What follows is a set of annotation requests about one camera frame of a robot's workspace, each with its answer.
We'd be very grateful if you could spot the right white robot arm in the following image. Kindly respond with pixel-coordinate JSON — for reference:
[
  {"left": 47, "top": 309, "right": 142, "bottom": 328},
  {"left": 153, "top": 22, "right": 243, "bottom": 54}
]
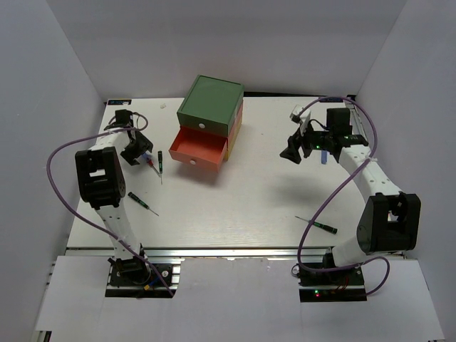
[{"left": 280, "top": 106, "right": 421, "bottom": 284}]

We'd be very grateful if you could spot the aluminium front rail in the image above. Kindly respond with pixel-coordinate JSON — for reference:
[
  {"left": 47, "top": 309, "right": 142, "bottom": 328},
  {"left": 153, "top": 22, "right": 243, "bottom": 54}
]
[{"left": 66, "top": 245, "right": 338, "bottom": 259}]

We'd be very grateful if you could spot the blue red screwdriver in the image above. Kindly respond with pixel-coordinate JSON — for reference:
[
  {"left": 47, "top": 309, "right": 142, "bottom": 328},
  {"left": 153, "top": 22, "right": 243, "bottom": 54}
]
[
  {"left": 321, "top": 150, "right": 328, "bottom": 165},
  {"left": 142, "top": 153, "right": 160, "bottom": 176}
]

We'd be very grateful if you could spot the green top drawer box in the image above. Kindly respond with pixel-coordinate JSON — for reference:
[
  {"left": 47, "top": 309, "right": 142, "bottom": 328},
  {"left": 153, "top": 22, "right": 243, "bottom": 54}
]
[{"left": 177, "top": 75, "right": 244, "bottom": 138}]

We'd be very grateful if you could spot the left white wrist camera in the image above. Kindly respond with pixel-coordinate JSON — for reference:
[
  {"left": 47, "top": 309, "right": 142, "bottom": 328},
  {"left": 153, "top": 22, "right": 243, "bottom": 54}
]
[{"left": 129, "top": 112, "right": 140, "bottom": 129}]

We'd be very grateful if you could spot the slim black screwdriver left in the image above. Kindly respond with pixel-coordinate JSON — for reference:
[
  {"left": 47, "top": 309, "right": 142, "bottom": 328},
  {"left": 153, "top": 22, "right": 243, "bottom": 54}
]
[{"left": 157, "top": 150, "right": 163, "bottom": 185}]

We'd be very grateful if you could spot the slim green screwdriver right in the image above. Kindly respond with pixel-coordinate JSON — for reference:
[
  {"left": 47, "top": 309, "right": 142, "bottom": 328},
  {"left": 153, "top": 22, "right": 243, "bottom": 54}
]
[{"left": 295, "top": 216, "right": 338, "bottom": 234}]

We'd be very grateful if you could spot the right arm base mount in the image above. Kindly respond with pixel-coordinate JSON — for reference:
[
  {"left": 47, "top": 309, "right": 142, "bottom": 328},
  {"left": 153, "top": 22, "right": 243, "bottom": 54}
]
[{"left": 291, "top": 264, "right": 367, "bottom": 303}]

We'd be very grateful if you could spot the slim green screwdriver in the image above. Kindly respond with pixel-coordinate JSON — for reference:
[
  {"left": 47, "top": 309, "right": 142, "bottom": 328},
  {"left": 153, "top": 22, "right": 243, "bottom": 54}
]
[
  {"left": 295, "top": 216, "right": 338, "bottom": 234},
  {"left": 128, "top": 192, "right": 159, "bottom": 217}
]

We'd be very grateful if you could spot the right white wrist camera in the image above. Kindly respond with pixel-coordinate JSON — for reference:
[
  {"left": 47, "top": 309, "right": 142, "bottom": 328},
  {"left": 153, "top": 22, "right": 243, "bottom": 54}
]
[{"left": 290, "top": 105, "right": 311, "bottom": 136}]

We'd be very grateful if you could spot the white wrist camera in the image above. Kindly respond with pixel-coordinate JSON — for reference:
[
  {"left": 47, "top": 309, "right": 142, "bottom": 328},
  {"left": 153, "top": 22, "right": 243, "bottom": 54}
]
[
  {"left": 129, "top": 112, "right": 140, "bottom": 129},
  {"left": 290, "top": 105, "right": 311, "bottom": 136}
]

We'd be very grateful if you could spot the black logo sticker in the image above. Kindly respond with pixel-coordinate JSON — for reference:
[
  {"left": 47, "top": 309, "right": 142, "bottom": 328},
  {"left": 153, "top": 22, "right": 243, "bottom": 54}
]
[
  {"left": 107, "top": 99, "right": 132, "bottom": 105},
  {"left": 319, "top": 97, "right": 343, "bottom": 103}
]

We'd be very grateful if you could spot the slim green screwdriver left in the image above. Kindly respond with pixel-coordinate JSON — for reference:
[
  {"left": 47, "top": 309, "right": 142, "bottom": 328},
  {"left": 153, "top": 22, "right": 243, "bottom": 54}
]
[{"left": 128, "top": 192, "right": 159, "bottom": 217}]

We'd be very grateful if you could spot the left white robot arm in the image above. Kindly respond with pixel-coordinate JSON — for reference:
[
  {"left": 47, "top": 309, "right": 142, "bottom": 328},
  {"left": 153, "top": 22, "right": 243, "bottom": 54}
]
[{"left": 75, "top": 109, "right": 153, "bottom": 285}]

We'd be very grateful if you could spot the yellow bottom drawer box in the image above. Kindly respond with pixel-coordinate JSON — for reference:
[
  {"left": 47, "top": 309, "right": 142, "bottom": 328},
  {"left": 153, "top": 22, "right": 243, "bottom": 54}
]
[{"left": 224, "top": 123, "right": 242, "bottom": 160}]

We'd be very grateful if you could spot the left black logo sticker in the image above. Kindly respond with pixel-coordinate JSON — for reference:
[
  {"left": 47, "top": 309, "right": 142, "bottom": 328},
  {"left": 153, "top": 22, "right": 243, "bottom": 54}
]
[{"left": 107, "top": 99, "right": 132, "bottom": 105}]

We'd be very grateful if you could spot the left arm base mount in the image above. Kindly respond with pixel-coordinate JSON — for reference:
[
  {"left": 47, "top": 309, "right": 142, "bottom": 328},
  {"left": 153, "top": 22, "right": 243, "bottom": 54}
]
[{"left": 105, "top": 257, "right": 180, "bottom": 299}]

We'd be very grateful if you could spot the orange drawer box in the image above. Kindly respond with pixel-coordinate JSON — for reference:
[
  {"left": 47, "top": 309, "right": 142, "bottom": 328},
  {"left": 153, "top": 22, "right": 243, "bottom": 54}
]
[{"left": 169, "top": 101, "right": 244, "bottom": 172}]

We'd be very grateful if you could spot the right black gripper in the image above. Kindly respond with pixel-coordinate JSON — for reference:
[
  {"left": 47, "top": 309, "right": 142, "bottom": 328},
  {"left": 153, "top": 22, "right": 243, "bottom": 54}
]
[{"left": 279, "top": 118, "right": 333, "bottom": 165}]

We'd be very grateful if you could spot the right black logo sticker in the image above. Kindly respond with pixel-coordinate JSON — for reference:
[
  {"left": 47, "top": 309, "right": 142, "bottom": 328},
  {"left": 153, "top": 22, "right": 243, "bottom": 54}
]
[{"left": 319, "top": 97, "right": 343, "bottom": 103}]

